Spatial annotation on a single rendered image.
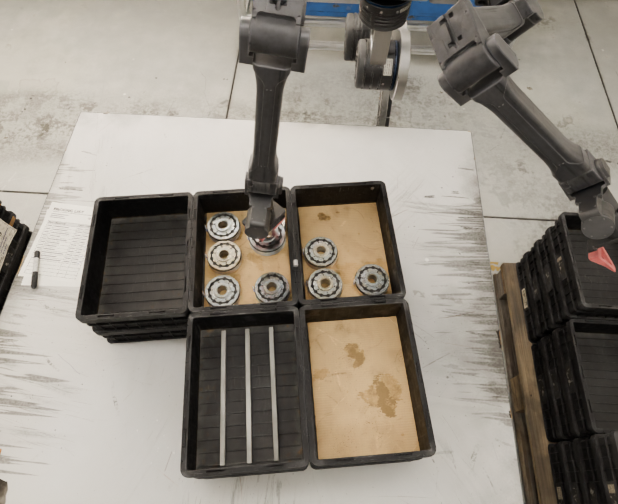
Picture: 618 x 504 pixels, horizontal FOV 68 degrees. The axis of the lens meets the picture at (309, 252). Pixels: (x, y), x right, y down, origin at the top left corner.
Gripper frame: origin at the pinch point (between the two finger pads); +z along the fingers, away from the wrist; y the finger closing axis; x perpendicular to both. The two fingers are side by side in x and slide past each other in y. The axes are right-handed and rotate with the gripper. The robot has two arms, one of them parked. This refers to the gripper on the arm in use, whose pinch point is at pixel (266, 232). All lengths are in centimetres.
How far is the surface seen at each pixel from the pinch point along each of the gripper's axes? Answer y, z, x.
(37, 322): -61, 29, 45
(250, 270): -7.0, 16.4, 2.0
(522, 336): 67, 86, -83
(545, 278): 82, 62, -74
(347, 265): 13.9, 16.6, -19.3
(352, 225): 26.3, 16.9, -11.5
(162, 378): -47, 29, 2
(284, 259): 2.6, 16.6, -3.3
